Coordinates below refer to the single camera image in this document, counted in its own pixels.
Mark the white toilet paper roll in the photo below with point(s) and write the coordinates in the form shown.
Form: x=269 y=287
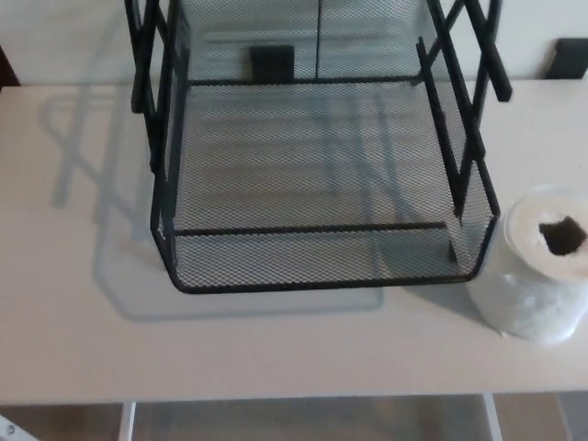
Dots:
x=528 y=303

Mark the black mesh file tray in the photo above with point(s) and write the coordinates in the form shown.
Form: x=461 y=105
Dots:
x=321 y=257

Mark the dark brown furniture edge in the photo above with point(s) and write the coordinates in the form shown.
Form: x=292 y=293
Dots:
x=6 y=66

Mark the black rectangular wall block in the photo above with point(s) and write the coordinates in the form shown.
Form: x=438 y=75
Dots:
x=271 y=63
x=572 y=59

